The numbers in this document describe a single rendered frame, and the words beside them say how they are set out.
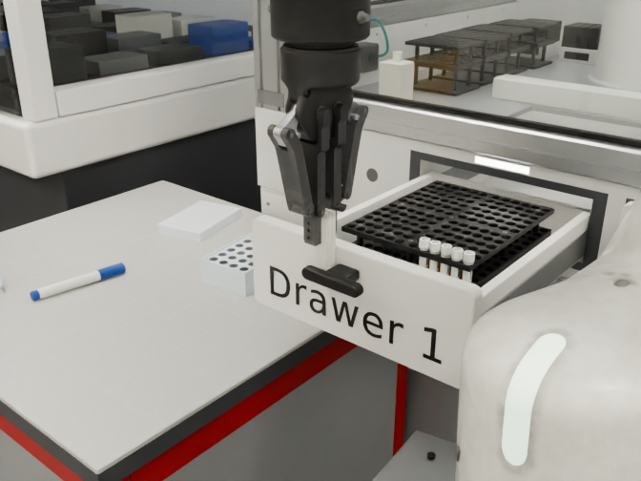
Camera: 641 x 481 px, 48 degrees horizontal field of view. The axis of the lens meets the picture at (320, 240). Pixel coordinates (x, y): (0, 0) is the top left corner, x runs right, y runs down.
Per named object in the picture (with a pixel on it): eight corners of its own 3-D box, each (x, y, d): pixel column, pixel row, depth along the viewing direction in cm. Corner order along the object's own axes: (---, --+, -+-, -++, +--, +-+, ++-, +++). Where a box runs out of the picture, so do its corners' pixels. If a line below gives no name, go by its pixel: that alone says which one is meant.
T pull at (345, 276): (357, 300, 71) (357, 287, 70) (299, 278, 75) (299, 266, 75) (378, 287, 74) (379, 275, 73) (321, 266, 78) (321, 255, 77)
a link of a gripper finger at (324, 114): (333, 107, 68) (323, 109, 67) (330, 218, 72) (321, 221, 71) (301, 101, 70) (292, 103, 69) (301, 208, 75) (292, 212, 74)
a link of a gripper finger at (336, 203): (307, 99, 71) (317, 96, 72) (310, 204, 76) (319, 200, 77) (339, 105, 69) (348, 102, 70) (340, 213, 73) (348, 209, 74)
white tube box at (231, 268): (245, 297, 100) (244, 273, 99) (201, 282, 105) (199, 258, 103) (298, 265, 110) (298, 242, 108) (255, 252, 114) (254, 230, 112)
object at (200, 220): (199, 242, 117) (199, 233, 117) (157, 233, 121) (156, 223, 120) (241, 216, 128) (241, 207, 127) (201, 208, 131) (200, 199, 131)
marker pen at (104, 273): (34, 303, 99) (32, 293, 98) (30, 299, 100) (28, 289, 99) (126, 274, 107) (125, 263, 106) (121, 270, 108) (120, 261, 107)
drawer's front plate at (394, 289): (465, 392, 71) (475, 293, 66) (254, 301, 87) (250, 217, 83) (473, 384, 72) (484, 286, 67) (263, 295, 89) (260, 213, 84)
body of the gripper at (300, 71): (319, 32, 72) (319, 122, 76) (259, 42, 66) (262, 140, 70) (380, 39, 68) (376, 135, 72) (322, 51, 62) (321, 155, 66)
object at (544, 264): (461, 365, 72) (465, 312, 70) (274, 288, 87) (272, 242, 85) (605, 240, 100) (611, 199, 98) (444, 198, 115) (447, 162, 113)
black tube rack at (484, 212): (465, 319, 80) (469, 266, 77) (341, 273, 90) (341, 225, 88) (547, 253, 96) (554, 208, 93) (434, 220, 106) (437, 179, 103)
